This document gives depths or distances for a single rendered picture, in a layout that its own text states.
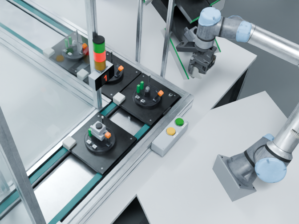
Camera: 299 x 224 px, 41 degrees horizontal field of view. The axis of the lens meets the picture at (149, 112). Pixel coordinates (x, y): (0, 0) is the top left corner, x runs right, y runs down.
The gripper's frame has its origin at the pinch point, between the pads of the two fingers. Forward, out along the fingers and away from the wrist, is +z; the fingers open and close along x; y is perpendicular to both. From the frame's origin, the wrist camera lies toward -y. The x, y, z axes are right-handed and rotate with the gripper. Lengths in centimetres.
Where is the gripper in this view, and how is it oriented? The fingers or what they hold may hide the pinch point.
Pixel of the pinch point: (192, 74)
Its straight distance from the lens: 175.4
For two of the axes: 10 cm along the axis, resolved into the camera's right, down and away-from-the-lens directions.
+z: -0.6, 6.0, 8.0
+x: 6.1, -6.1, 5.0
